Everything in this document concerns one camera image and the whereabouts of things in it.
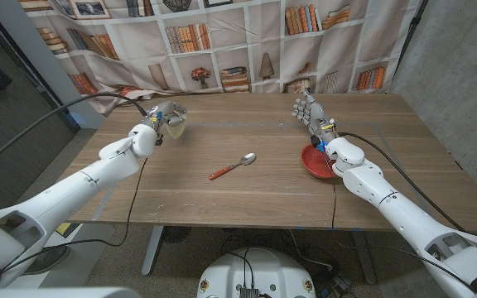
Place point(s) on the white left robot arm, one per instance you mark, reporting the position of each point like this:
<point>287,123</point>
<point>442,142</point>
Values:
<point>68,194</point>

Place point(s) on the black round floor fan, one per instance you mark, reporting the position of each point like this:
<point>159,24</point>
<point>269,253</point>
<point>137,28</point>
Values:
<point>176,234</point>

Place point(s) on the printed bookshelf backdrop cloth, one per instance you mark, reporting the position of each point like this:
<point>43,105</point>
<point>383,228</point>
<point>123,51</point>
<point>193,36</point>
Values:
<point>238,45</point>

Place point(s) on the white table leg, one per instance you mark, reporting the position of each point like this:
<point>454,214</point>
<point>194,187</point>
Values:
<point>152,250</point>

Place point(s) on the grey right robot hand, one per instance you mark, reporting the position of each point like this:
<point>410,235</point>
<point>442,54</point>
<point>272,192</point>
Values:
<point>313,113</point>

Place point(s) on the yellow object under table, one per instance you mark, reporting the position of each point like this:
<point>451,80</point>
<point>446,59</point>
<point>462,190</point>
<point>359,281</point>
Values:
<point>63,229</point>

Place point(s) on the black backdrop stand pole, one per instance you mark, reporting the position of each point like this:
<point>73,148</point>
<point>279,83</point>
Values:
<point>412,33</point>

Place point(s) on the red plate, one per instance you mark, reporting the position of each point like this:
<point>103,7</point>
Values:
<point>313,161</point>

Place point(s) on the grey table leg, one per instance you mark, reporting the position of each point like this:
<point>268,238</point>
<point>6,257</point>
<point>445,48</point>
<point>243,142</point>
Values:
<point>364,256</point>

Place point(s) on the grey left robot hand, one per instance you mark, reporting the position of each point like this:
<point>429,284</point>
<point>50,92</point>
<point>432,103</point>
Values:
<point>166,111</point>

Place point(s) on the white robot torso base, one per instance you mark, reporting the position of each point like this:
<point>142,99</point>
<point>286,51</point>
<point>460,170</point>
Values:
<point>259,269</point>

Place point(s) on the white floor platform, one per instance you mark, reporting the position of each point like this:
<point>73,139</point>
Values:
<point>85,256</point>

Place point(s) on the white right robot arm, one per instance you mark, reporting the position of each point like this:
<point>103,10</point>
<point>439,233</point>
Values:
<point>387,198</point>

